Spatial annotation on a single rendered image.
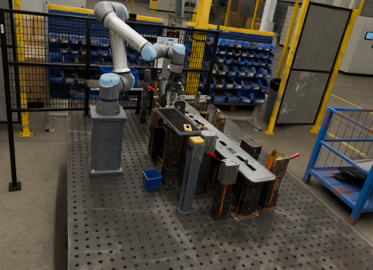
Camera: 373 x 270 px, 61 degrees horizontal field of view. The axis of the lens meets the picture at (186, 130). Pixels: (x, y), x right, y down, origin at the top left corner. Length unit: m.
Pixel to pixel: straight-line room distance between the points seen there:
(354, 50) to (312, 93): 7.48
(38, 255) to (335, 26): 4.67
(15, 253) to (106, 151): 1.05
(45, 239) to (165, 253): 1.31
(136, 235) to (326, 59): 4.34
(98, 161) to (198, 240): 0.81
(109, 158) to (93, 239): 0.61
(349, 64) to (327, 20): 7.76
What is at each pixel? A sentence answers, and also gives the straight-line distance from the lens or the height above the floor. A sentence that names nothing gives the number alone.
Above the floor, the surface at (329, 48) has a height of 1.41.
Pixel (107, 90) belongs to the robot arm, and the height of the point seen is 1.26.
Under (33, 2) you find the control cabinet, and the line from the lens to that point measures 8.73.
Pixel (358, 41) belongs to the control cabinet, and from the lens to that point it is 12.83.
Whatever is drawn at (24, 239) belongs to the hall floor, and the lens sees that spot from 2.78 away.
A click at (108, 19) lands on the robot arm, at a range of 1.90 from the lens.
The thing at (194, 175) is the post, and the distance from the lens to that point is 1.74.
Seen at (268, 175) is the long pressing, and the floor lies 1.00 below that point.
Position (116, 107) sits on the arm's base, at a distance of 2.00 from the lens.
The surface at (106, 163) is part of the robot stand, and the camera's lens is 2.11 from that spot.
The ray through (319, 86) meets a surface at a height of 0.81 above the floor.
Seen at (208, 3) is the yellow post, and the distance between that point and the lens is 3.25.
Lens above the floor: 1.85
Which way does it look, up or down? 23 degrees down
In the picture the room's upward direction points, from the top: 9 degrees clockwise
